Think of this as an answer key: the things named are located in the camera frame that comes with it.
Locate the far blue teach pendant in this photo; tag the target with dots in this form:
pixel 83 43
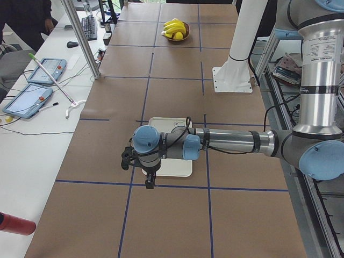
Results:
pixel 54 66

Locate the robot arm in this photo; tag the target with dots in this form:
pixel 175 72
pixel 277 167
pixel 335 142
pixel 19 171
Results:
pixel 313 146

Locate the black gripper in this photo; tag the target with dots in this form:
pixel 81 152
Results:
pixel 150 171

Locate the red bottle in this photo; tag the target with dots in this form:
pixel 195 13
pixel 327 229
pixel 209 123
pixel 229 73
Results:
pixel 16 225

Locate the near blue teach pendant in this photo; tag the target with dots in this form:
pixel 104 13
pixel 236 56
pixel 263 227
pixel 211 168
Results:
pixel 27 103

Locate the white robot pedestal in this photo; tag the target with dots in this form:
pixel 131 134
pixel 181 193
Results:
pixel 234 75

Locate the aluminium frame post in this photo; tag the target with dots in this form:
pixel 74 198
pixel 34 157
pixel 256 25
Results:
pixel 78 30

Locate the blue teach pendant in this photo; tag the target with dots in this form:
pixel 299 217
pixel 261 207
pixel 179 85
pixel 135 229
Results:
pixel 54 66
pixel 27 103

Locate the black keyboard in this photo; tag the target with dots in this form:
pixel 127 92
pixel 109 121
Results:
pixel 89 27

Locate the white rectangular bear plate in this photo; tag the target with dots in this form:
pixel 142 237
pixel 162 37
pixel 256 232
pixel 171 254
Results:
pixel 177 166

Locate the brown wicker basket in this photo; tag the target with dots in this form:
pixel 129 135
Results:
pixel 169 36

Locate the pink grabber stick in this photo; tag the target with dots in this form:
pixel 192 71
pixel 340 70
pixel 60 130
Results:
pixel 73 103

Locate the yellow banana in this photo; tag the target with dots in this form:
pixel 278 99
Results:
pixel 172 22
pixel 175 28

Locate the black computer mouse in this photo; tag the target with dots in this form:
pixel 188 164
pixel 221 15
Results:
pixel 72 44

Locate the yellow lemon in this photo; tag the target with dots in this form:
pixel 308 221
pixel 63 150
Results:
pixel 178 36

